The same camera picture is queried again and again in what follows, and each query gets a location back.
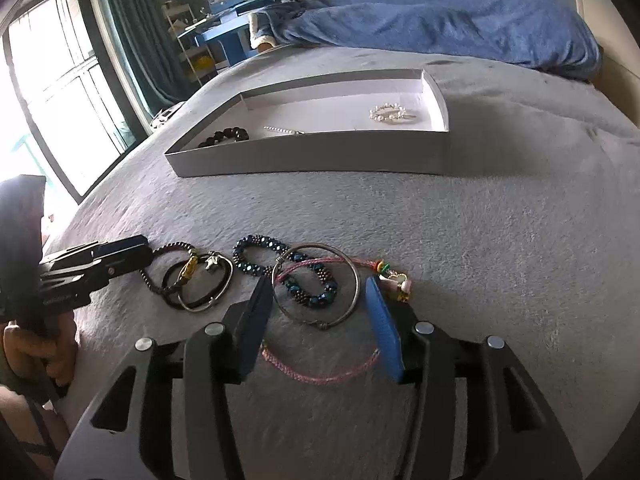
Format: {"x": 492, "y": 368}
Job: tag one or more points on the plaid trouser leg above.
{"x": 33, "y": 438}

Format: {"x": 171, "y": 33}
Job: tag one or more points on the teal curtain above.
{"x": 150, "y": 53}

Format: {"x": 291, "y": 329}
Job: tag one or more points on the blue blanket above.
{"x": 541, "y": 35}

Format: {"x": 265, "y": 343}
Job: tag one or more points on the grey bedspread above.
{"x": 533, "y": 235}

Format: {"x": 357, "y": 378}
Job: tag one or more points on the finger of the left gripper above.
{"x": 124, "y": 256}

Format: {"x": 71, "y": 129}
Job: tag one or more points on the window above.
{"x": 64, "y": 113}

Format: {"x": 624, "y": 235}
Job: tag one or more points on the blue wooden desk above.
{"x": 224, "y": 26}

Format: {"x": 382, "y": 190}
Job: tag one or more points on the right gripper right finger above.
{"x": 385, "y": 331}

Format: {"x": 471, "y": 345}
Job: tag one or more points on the white shelf unit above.
{"x": 197, "y": 60}

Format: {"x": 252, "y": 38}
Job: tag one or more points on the silver bangle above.
{"x": 305, "y": 286}

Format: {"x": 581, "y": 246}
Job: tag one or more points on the beige wardrobe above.
{"x": 615, "y": 23}

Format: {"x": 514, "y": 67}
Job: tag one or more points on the grey cardboard tray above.
{"x": 370, "y": 120}

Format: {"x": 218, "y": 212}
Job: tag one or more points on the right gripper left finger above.
{"x": 252, "y": 325}

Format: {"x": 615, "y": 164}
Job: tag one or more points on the left hand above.
{"x": 23, "y": 349}

